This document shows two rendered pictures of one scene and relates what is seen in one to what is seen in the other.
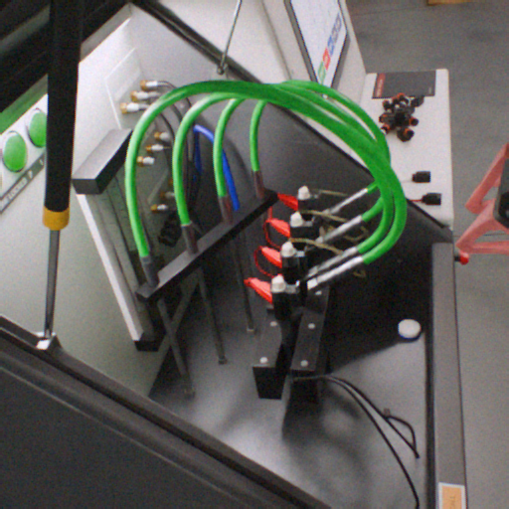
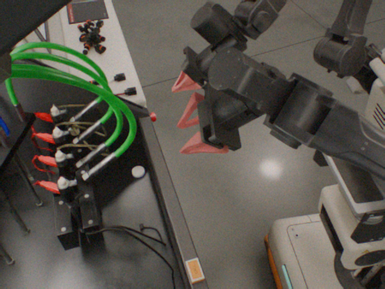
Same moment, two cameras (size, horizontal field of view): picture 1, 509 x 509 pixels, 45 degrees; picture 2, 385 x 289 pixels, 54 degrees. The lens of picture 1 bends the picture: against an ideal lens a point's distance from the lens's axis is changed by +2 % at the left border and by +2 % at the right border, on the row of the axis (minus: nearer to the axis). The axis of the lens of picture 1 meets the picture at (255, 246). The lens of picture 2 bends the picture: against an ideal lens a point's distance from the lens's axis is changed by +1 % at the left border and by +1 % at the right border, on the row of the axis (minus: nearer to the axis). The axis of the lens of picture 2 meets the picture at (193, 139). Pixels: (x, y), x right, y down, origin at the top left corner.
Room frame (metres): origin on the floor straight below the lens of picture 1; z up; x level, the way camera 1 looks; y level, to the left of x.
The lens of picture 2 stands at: (0.10, 0.04, 1.80)
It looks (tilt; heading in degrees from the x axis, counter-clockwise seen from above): 48 degrees down; 323
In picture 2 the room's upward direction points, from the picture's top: straight up
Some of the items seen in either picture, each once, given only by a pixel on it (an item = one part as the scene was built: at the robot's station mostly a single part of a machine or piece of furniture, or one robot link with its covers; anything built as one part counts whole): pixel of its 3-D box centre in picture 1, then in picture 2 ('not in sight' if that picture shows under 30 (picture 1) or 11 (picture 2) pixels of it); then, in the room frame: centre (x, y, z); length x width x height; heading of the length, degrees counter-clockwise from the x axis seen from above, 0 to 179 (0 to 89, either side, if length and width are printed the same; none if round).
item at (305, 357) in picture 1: (304, 322); (77, 191); (0.79, -0.06, 0.91); 0.34 x 0.10 x 0.15; 161
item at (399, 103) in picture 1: (401, 112); (92, 34); (1.32, -0.40, 1.01); 0.23 x 0.11 x 0.06; 161
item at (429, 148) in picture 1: (401, 135); (96, 49); (1.29, -0.39, 0.97); 0.70 x 0.22 x 0.03; 161
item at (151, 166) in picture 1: (153, 147); not in sight; (0.99, 0.15, 1.20); 0.13 x 0.03 x 0.31; 161
